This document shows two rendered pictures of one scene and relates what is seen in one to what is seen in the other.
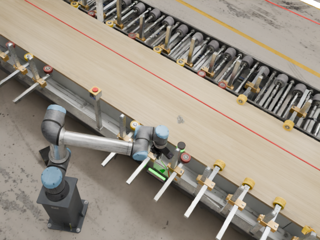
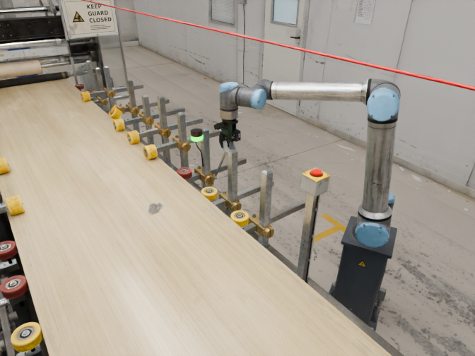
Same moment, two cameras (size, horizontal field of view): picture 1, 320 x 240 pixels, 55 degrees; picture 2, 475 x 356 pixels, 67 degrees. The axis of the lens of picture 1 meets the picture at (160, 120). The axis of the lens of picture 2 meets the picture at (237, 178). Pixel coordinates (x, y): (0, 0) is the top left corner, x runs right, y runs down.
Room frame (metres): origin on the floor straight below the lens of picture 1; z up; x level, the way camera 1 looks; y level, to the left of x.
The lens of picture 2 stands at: (2.58, 0.75, 1.85)
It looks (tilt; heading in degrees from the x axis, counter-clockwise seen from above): 30 degrees down; 206
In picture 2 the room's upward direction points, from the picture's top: straight up
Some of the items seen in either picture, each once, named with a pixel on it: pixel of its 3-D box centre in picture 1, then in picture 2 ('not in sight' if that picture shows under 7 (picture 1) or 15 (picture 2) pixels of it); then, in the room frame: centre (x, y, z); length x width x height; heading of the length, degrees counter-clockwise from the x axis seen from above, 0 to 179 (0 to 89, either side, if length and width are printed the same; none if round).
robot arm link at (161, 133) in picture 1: (161, 135); (229, 96); (1.10, -0.02, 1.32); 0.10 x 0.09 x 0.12; 93
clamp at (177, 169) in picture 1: (175, 169); (203, 175); (1.11, -0.18, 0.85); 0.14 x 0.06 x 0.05; 63
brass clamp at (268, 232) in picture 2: (125, 138); (261, 226); (1.34, 0.27, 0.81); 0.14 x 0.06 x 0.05; 63
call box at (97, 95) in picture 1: (95, 93); (314, 183); (1.47, 0.52, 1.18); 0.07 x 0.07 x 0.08; 63
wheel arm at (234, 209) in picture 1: (234, 209); (169, 127); (0.82, -0.61, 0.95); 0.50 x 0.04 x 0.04; 153
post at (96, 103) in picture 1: (97, 113); (307, 239); (1.47, 0.52, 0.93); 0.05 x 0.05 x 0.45; 63
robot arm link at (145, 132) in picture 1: (144, 134); (251, 97); (1.08, 0.09, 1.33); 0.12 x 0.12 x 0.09; 3
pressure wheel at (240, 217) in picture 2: (135, 127); (239, 224); (1.43, 0.20, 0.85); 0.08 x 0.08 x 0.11
